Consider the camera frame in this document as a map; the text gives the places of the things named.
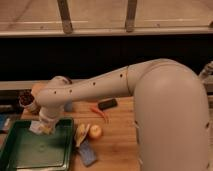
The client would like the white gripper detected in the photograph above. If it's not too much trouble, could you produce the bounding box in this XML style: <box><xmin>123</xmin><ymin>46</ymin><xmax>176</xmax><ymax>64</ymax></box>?
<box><xmin>39</xmin><ymin>112</ymin><xmax>59</xmax><ymax>131</ymax></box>

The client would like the grey blue towel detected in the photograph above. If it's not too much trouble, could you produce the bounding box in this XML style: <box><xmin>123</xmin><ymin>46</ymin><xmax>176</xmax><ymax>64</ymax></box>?
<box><xmin>29</xmin><ymin>121</ymin><xmax>54</xmax><ymax>135</ymax></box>

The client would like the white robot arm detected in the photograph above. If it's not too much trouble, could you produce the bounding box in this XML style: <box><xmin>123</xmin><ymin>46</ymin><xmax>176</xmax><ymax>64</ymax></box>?
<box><xmin>36</xmin><ymin>59</ymin><xmax>210</xmax><ymax>171</ymax></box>

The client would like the green plastic tray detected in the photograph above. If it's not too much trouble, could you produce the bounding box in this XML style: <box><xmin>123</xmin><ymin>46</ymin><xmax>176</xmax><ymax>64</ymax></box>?
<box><xmin>0</xmin><ymin>119</ymin><xmax>74</xmax><ymax>171</ymax></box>

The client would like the blue plastic cup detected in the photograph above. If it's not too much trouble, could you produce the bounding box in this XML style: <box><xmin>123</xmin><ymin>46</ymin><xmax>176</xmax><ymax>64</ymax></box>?
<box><xmin>64</xmin><ymin>102</ymin><xmax>73</xmax><ymax>112</ymax></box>

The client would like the white cup with dark contents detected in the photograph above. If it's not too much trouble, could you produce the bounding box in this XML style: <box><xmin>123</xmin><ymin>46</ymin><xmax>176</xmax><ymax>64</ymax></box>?
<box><xmin>19</xmin><ymin>91</ymin><xmax>39</xmax><ymax>114</ymax></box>

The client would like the yellow toy banana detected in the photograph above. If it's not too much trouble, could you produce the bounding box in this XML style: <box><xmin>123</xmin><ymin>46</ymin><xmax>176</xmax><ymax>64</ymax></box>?
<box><xmin>74</xmin><ymin>124</ymin><xmax>90</xmax><ymax>147</ymax></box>

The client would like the orange toy carrot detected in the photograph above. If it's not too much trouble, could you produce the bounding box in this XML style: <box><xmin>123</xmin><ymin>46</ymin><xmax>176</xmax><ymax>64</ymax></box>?
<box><xmin>90</xmin><ymin>106</ymin><xmax>109</xmax><ymax>123</ymax></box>

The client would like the yellow toy apple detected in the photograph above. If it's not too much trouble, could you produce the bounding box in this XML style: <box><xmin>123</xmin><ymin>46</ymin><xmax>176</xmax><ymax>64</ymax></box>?
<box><xmin>88</xmin><ymin>125</ymin><xmax>103</xmax><ymax>139</ymax></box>

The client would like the black rectangular block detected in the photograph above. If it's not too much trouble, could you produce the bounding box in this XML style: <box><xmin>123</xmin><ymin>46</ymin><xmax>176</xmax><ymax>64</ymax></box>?
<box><xmin>98</xmin><ymin>98</ymin><xmax>117</xmax><ymax>110</ymax></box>

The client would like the blue sponge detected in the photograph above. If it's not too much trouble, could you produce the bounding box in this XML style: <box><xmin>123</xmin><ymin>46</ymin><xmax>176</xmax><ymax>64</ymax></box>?
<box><xmin>78</xmin><ymin>140</ymin><xmax>97</xmax><ymax>167</ymax></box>

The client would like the wooden cutting board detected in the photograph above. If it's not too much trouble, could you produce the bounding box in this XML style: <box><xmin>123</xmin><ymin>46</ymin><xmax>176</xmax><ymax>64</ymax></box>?
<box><xmin>20</xmin><ymin>82</ymin><xmax>141</xmax><ymax>171</ymax></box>

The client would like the metal window frame rail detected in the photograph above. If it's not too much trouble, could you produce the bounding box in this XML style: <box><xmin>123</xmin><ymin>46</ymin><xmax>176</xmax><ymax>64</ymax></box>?
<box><xmin>0</xmin><ymin>0</ymin><xmax>213</xmax><ymax>37</ymax></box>

